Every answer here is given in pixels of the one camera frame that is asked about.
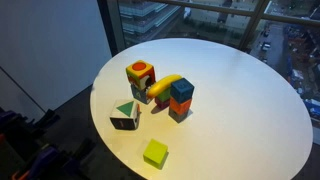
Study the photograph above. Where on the grey foam cube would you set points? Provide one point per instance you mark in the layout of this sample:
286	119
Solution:
177	116

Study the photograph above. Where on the dark window frame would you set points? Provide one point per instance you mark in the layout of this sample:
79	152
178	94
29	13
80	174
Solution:
110	23

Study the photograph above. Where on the orange foam cube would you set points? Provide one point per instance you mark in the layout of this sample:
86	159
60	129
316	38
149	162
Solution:
180	106

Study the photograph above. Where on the yellow toy banana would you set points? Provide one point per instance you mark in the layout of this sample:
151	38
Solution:
163	85

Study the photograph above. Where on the colourful cube with red circle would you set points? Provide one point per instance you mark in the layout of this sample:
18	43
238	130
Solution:
140	71

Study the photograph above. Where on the orange tipped clamp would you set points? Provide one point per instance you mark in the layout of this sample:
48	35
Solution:
19	174

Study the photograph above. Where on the blue-grey cube with number four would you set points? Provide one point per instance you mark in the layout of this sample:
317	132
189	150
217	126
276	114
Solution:
140	95

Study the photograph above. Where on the small maroon foam cube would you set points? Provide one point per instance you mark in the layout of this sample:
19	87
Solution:
162	103

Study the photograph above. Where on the black and white picture cube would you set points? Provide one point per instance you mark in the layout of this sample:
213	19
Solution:
125	115

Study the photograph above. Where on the black clamp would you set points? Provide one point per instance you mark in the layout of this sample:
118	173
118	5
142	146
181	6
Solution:
46	119

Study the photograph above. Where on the blue foam cube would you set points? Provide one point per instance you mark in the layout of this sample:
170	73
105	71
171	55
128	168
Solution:
182	90

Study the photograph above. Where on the small green foam cube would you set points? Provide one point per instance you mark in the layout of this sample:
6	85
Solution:
164	95

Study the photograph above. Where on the lime yellow foam cube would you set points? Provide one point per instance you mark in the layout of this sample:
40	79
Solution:
155	153

